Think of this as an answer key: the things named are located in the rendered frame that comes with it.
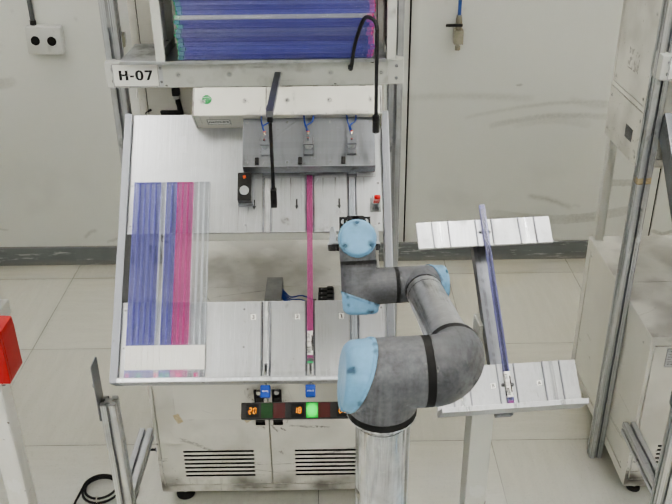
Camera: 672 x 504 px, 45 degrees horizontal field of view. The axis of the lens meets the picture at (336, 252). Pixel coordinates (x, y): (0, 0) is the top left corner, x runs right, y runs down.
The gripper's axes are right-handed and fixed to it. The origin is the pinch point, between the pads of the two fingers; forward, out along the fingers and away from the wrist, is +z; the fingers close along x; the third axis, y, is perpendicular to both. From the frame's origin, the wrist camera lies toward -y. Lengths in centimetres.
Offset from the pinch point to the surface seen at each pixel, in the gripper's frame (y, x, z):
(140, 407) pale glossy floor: -58, 78, 107
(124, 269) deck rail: -4, 58, 9
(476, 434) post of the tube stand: -50, -32, 21
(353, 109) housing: 35.7, -0.7, 12.4
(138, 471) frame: -61, 61, 31
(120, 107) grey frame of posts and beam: 39, 62, 24
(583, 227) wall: 9, -116, 201
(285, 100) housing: 38.4, 16.8, 13.0
